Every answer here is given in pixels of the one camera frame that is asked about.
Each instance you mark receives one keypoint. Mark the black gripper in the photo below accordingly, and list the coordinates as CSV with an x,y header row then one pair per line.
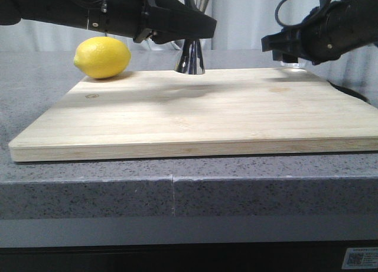
x,y
161,20
345,27

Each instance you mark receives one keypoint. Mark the clear glass beaker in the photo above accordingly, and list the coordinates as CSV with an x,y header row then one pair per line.
x,y
294,67

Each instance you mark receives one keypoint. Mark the yellow lemon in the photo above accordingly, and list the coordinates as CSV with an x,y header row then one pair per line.
x,y
102,57

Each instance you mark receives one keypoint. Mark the grey curtain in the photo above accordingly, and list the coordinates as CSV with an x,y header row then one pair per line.
x,y
240,26

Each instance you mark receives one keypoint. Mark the steel double jigger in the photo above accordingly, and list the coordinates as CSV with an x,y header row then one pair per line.
x,y
191,58

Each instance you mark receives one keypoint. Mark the light wooden cutting board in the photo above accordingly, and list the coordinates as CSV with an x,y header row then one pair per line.
x,y
225,112

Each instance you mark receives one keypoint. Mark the white QR code label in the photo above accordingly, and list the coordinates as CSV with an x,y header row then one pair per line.
x,y
360,258

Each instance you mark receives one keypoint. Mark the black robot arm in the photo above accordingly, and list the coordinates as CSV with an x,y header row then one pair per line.
x,y
71,13

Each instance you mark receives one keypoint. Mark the black cutting board handle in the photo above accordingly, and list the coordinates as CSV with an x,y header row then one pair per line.
x,y
350,92

